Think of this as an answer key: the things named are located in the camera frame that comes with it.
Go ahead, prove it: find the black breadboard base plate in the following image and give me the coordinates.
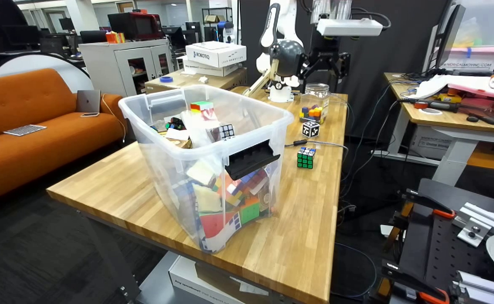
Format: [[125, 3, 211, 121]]
[[395, 177, 494, 304]]

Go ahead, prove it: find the black white marker tag cube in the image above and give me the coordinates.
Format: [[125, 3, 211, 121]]
[[300, 117, 322, 139]]

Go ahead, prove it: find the wooden desk with clutter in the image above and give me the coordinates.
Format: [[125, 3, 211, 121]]
[[371, 70, 494, 190]]

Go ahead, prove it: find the grey tablet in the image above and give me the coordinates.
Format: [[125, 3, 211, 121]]
[[76, 87, 103, 117]]

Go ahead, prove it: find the white storage cabinet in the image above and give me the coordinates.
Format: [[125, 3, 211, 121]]
[[78, 36, 176, 97]]

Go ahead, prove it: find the white cube with marker tags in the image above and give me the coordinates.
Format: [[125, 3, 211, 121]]
[[218, 121, 238, 141]]

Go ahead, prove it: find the black appliance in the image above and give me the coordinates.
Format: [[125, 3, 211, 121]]
[[107, 11, 167, 41]]

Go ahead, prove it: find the wooden side table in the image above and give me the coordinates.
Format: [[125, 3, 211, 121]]
[[144, 67, 250, 95]]

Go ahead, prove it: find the white machine with black trim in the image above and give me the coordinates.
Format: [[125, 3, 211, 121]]
[[255, 0, 386, 106]]

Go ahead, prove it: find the clear jar of coloured blocks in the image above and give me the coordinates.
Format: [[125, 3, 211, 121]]
[[300, 80, 332, 122]]

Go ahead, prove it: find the stack of papers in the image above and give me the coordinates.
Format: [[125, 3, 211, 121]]
[[2, 122, 49, 138]]

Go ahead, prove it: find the clear plastic storage box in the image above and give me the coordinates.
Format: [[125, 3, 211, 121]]
[[117, 82, 297, 253]]

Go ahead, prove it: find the computer monitor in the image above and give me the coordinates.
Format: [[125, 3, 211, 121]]
[[422, 0, 494, 77]]

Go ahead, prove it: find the white printed cardboard box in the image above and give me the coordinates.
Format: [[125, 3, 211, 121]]
[[184, 40, 248, 79]]

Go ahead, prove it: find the white round chair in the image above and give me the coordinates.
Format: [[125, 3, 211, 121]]
[[0, 52, 95, 95]]

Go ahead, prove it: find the aluminium rail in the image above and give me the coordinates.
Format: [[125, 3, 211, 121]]
[[452, 200, 494, 249]]

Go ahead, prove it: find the black orange clamp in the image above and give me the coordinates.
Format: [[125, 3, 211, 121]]
[[378, 261, 456, 304], [400, 188, 459, 222]]

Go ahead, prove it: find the black box latch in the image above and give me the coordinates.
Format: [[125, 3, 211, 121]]
[[225, 139, 282, 180]]

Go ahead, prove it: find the Rubik's cube with marker tags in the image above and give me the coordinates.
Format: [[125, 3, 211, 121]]
[[295, 144, 319, 170]]

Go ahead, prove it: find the orange sofa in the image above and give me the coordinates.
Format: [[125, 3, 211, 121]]
[[0, 67, 132, 209]]

